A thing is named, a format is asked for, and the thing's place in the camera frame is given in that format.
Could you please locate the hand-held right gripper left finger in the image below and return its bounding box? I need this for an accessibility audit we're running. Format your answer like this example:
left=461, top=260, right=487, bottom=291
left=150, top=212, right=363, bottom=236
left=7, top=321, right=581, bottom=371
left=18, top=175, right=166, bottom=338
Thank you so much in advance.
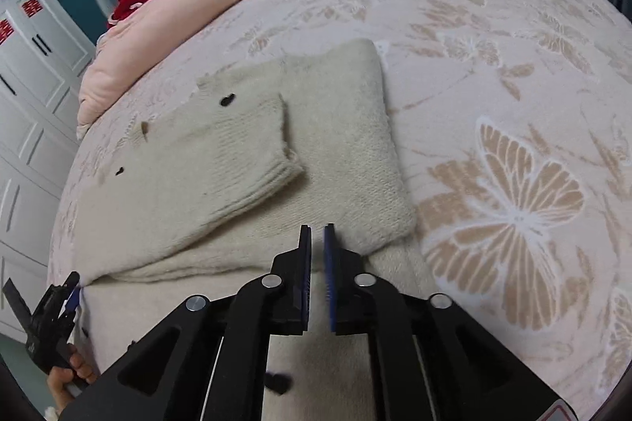
left=59, top=225, right=313, bottom=421

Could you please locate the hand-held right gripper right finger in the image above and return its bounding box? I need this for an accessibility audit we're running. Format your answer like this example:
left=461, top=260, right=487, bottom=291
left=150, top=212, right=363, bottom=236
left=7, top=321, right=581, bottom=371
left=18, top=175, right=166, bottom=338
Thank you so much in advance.
left=323, top=222, right=579, bottom=421

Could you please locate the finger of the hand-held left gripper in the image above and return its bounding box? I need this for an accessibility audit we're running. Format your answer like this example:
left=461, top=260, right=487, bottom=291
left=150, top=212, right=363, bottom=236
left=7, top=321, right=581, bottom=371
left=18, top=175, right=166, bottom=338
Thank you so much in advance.
left=1, top=278, right=36, bottom=329
left=62, top=271, right=82, bottom=319

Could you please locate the beige knit sweater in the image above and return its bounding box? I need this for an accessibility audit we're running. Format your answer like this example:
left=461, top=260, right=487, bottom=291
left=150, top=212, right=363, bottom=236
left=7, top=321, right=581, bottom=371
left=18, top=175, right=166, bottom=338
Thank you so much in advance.
left=71, top=38, right=435, bottom=421

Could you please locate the person's left hand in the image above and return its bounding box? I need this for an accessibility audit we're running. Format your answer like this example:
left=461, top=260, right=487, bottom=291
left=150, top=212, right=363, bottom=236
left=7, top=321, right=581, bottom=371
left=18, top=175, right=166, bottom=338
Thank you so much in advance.
left=46, top=342, right=100, bottom=414

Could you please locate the white wardrobe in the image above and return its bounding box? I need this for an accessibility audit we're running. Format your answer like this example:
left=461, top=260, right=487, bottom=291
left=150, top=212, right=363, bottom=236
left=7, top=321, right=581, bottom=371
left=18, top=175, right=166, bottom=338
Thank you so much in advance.
left=0, top=0, right=97, bottom=338

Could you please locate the butterfly print blanket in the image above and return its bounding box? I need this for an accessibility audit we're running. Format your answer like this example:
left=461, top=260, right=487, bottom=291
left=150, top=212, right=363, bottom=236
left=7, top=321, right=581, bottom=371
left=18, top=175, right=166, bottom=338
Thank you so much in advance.
left=47, top=0, right=632, bottom=421

